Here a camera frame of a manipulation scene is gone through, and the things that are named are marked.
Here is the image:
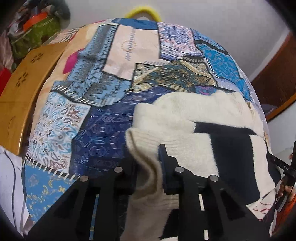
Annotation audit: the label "cream and navy knit sweater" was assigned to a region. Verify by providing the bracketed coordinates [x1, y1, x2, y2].
[120, 90, 280, 240]

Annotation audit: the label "person's right hand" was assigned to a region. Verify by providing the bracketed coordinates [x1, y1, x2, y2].
[277, 177, 295, 206]

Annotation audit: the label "wooden wardrobe door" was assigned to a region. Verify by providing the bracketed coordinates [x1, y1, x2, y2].
[251, 33, 295, 121]

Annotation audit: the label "blue patchwork bedspread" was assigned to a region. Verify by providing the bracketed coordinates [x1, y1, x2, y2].
[25, 18, 266, 222]

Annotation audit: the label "wooden carved board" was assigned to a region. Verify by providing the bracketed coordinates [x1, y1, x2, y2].
[1, 42, 68, 155]

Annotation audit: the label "red box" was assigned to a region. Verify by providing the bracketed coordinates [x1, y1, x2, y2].
[0, 68, 11, 95]

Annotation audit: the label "yellow curved foam tube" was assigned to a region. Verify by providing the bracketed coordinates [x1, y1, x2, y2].
[125, 6, 162, 22]

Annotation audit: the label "green patterned storage bag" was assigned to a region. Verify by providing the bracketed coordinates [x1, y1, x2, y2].
[9, 16, 61, 59]

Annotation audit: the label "grey plush toy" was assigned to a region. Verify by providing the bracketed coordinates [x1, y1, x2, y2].
[49, 0, 71, 21]

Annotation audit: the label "orange box on bag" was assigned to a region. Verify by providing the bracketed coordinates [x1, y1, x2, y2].
[23, 12, 48, 31]

